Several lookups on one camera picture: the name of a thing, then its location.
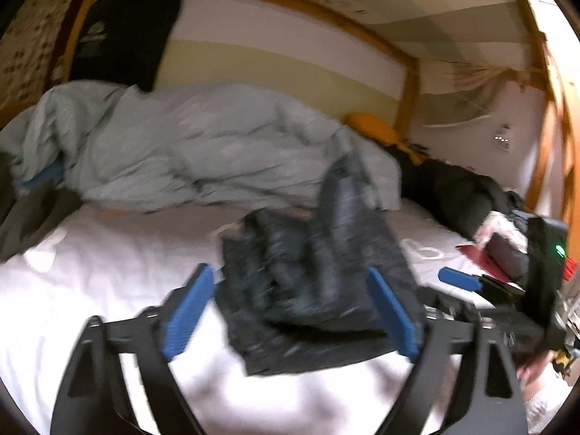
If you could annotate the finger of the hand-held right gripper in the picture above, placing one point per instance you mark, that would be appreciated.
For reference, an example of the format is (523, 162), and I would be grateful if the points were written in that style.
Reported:
(457, 278)
(448, 303)

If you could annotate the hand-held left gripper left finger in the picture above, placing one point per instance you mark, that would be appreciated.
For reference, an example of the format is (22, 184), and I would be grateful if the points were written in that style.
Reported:
(190, 312)

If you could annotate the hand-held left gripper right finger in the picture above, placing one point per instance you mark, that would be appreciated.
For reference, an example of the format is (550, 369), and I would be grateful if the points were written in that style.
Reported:
(394, 315)

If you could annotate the dark grey down jacket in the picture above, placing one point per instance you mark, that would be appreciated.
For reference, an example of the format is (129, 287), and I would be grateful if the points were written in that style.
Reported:
(294, 281)

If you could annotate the person's right hand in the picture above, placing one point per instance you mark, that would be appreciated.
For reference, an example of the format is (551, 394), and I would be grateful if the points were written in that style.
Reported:
(530, 367)

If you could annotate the red notebook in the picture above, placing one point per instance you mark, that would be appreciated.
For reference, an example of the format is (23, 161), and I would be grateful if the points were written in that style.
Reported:
(471, 253)

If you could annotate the grey folded cloth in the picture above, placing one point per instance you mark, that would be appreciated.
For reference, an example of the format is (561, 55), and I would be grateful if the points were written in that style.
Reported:
(507, 253)

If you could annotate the white floral cloth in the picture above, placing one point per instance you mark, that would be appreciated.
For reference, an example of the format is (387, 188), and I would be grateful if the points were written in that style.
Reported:
(496, 224)

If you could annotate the dark green puffer coat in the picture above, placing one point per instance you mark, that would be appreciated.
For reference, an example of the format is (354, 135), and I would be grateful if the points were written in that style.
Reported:
(453, 195)

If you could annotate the white heart print bed sheet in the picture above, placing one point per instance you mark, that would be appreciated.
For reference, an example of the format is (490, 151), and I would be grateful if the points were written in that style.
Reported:
(113, 258)

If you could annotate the light blue floral duvet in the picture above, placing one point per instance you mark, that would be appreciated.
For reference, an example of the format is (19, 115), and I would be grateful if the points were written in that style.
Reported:
(181, 145)

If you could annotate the orange pillow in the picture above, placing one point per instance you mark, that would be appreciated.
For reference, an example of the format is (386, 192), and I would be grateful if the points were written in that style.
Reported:
(371, 127)

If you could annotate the olive green cloth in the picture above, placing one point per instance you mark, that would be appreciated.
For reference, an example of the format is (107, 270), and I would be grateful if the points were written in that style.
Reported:
(27, 222)

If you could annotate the pale checkered tied curtain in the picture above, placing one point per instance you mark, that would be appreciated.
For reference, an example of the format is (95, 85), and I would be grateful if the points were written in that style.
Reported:
(471, 90)

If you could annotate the small blue cloth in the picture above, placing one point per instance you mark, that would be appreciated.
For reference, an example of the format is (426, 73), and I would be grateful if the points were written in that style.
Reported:
(43, 176)

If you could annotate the pastel checkered canopy sheet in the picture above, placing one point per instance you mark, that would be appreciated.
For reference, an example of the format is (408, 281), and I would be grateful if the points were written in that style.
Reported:
(408, 22)

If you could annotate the black bag at headboard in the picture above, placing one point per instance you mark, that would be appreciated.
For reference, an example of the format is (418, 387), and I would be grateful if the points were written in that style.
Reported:
(122, 31)

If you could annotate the brown patterned curtain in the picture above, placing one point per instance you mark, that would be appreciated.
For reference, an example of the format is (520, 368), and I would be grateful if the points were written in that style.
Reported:
(31, 54)

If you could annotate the white wall device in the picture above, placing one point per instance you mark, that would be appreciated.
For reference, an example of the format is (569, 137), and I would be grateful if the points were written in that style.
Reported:
(504, 138)

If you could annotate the wooden bunk bed frame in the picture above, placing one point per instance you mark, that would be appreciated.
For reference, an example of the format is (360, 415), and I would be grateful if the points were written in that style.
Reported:
(410, 95)

